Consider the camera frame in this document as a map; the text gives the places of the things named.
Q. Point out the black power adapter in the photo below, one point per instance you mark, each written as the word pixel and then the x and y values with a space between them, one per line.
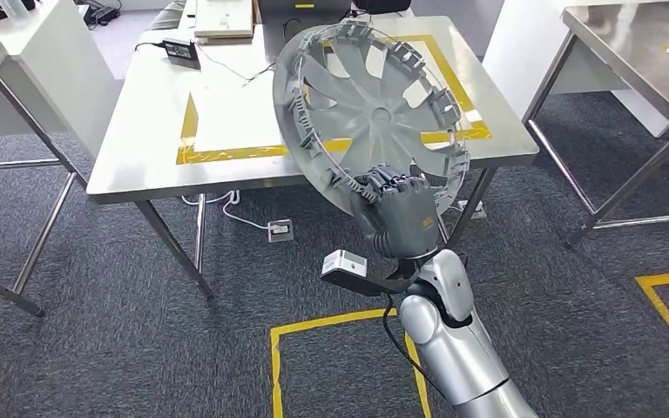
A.
pixel 181 53

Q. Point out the silver plastic wheel cover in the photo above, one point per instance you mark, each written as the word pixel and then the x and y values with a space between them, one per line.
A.
pixel 380 118

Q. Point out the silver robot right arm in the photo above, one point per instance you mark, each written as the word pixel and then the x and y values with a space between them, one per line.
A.
pixel 456 352

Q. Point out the black bag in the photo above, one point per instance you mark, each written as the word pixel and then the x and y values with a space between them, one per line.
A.
pixel 380 6

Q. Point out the grey laptop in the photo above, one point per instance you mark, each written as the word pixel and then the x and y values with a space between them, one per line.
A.
pixel 279 26

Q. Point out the metal floor socket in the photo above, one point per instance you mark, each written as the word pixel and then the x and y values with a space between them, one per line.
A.
pixel 281 231
pixel 476 210

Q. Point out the person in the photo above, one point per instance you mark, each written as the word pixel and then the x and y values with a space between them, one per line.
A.
pixel 167 17

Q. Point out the black camera bracket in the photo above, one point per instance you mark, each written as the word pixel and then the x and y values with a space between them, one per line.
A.
pixel 369 287

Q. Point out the steel workbench table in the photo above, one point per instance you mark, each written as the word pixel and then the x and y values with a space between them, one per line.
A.
pixel 138 144

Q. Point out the yellow tape table marking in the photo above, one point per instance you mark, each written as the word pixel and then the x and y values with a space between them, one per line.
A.
pixel 225 154

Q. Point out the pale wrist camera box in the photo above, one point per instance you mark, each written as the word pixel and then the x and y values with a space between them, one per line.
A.
pixel 343 262

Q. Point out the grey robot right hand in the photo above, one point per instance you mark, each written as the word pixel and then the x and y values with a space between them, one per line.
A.
pixel 406 222

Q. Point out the white desk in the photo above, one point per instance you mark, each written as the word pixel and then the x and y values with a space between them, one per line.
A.
pixel 52 69
pixel 519 52

